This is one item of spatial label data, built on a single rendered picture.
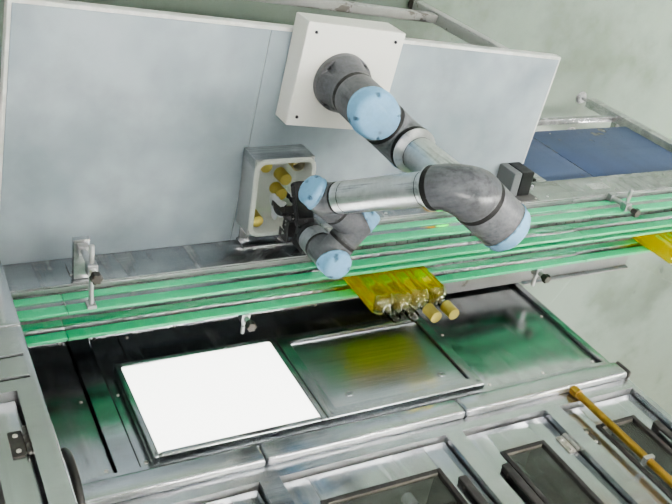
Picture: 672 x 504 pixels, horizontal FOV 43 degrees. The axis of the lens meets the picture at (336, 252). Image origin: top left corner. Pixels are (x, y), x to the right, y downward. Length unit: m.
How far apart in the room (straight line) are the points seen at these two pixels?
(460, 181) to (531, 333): 1.03
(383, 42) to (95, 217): 0.85
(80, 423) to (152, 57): 0.86
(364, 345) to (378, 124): 0.65
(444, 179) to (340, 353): 0.75
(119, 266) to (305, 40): 0.73
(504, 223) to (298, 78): 0.68
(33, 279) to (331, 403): 0.78
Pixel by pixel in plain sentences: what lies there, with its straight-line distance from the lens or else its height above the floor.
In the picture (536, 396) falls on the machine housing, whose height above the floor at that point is 1.39.
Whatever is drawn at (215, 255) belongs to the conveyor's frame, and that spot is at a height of 0.82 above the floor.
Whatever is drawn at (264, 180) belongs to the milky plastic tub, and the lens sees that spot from 2.30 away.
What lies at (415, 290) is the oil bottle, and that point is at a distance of 2.35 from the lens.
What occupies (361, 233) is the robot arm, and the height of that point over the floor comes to 1.14.
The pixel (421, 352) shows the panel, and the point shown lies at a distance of 2.38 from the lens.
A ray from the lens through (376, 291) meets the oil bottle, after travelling 2.30.
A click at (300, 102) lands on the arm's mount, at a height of 0.82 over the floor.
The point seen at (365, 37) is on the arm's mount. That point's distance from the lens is 2.19.
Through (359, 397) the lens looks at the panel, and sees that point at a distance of 2.18.
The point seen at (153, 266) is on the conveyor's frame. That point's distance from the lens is 2.23.
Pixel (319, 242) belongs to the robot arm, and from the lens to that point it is 2.07.
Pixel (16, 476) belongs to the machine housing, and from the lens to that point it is 1.46.
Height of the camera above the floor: 2.64
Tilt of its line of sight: 48 degrees down
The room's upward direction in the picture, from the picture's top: 138 degrees clockwise
